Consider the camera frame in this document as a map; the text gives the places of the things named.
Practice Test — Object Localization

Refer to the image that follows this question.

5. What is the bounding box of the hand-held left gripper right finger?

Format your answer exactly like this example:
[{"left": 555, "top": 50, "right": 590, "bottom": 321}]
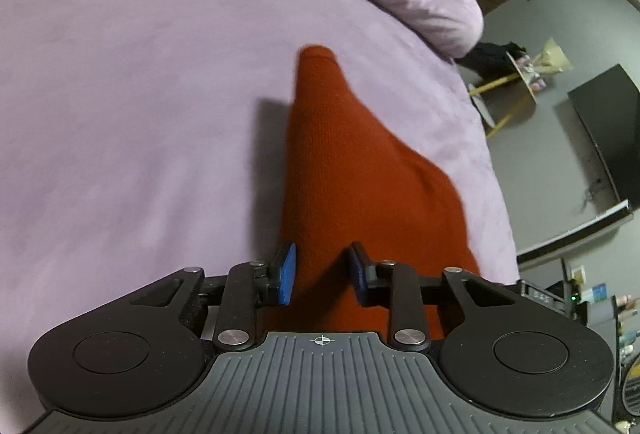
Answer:
[{"left": 347, "top": 241, "right": 526, "bottom": 353}]

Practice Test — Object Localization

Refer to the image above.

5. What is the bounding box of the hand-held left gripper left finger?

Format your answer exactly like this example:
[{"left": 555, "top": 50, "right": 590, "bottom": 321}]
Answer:
[{"left": 129, "top": 241, "right": 299, "bottom": 353}]

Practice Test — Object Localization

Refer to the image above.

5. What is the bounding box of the red knit sweater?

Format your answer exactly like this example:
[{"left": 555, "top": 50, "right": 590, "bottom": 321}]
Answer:
[{"left": 260, "top": 44, "right": 484, "bottom": 343}]

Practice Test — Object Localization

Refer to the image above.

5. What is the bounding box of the black electronic device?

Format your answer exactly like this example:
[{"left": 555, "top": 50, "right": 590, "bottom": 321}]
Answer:
[{"left": 517, "top": 279, "right": 581, "bottom": 317}]

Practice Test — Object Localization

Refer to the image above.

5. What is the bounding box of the white television shelf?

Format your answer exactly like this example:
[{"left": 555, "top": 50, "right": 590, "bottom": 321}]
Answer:
[{"left": 515, "top": 199, "right": 634, "bottom": 265}]

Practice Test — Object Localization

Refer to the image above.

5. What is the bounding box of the purple bed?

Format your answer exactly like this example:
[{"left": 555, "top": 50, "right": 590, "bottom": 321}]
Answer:
[{"left": 0, "top": 0, "right": 521, "bottom": 434}]

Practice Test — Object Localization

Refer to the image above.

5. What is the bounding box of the round side table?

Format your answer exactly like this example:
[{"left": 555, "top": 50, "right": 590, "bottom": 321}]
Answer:
[{"left": 467, "top": 52, "right": 539, "bottom": 139}]

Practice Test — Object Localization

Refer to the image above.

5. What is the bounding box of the black cloth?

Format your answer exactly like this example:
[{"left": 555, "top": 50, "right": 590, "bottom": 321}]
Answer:
[{"left": 457, "top": 41, "right": 526, "bottom": 79}]

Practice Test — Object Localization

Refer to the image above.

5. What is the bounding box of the wrapped flower bouquet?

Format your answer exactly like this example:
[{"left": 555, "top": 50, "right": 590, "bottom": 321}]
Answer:
[{"left": 517, "top": 38, "right": 574, "bottom": 90}]

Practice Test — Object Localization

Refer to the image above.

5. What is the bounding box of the black television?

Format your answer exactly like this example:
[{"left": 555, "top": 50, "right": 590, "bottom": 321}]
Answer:
[{"left": 567, "top": 64, "right": 640, "bottom": 211}]

